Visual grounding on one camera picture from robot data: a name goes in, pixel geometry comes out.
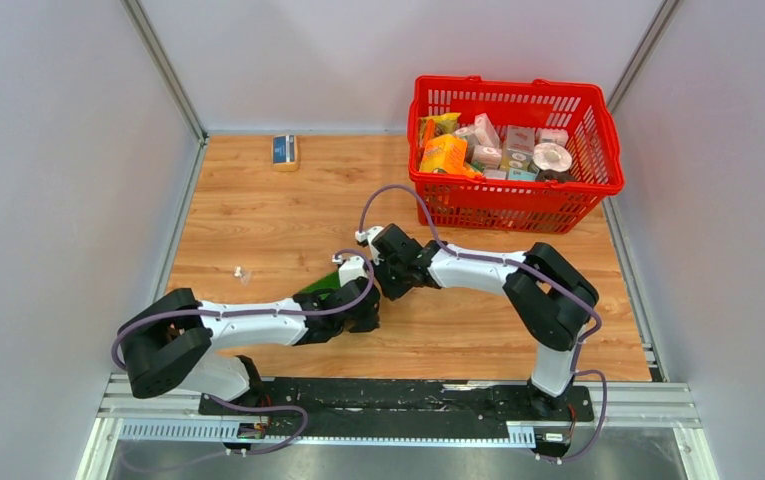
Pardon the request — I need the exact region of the green paper box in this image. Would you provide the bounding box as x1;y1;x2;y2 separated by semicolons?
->
300;271;340;294

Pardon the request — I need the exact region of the red shopping basket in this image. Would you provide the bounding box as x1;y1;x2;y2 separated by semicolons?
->
408;75;625;233

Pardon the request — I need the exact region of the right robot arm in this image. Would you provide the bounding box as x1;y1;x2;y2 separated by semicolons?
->
355;224;599;419

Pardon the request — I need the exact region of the yellow snack bag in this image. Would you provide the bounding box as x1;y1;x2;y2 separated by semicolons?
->
417;112;460;147

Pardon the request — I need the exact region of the blue yellow sponge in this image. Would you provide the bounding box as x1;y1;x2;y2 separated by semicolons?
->
271;134;299;172

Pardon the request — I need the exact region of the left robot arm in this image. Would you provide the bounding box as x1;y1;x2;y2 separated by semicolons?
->
112;276;380;415

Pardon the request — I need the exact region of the pink white tissue pack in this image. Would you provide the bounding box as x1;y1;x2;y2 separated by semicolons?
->
473;113;501;149

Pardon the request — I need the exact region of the orange snack box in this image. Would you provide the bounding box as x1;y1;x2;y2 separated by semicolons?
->
419;134;468;175

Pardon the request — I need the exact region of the white perforated cable tray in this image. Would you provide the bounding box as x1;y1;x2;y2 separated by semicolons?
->
118;419;536;448

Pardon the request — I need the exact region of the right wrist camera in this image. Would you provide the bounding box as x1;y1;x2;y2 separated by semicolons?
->
355;226;383;259

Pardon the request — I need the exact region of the small white plastic clip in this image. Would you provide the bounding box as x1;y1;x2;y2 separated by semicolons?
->
233;266;252;285

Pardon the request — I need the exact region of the red white carton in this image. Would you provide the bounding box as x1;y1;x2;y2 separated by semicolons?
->
503;125;536;155

